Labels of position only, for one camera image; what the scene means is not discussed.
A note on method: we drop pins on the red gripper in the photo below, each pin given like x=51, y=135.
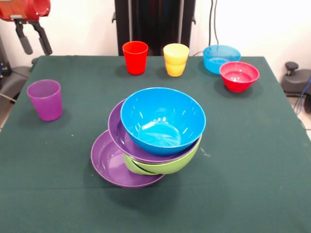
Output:
x=24, y=9

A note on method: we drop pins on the purple cup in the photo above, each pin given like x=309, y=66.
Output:
x=46, y=102

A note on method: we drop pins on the large purple bowl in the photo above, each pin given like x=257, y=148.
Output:
x=116, y=128
x=107, y=160

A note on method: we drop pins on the large blue bowl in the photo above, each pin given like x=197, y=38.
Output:
x=160, y=116

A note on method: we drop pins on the small green bowl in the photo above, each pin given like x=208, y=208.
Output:
x=132, y=168

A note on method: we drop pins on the large green bowl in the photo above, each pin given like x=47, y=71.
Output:
x=179, y=162

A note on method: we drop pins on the black equipment rack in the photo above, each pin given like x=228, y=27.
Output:
x=3, y=60

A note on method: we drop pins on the dark grey equipment base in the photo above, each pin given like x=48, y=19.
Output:
x=296, y=80
x=14, y=80

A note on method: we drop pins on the red cup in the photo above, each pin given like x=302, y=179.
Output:
x=134, y=60

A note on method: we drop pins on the yellow cup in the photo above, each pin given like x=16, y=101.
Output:
x=176, y=60

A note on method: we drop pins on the small blue bowl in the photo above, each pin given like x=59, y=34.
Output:
x=216, y=58

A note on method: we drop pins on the small red bowl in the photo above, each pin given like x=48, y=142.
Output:
x=239, y=77

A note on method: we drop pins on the dark green tablecloth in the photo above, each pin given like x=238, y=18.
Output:
x=218, y=157

